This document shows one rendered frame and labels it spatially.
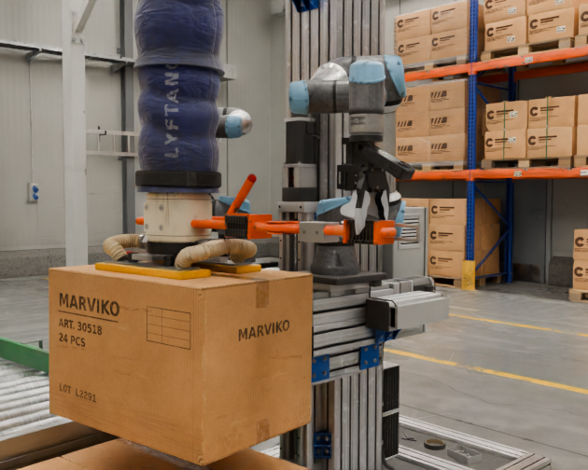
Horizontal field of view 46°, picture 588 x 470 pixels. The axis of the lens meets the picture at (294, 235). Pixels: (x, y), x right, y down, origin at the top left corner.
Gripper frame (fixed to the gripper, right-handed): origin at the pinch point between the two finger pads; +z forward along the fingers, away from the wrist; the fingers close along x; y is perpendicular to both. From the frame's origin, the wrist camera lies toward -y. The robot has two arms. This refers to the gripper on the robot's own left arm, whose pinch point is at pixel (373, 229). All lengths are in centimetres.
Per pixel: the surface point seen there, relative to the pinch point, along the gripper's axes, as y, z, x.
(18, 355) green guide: 194, 63, -30
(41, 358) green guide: 174, 61, -28
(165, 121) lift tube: 56, -25, 9
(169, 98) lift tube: 55, -31, 8
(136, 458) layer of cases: 72, 66, 6
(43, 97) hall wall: 917, -148, -498
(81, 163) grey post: 369, -26, -184
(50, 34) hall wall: 916, -248, -513
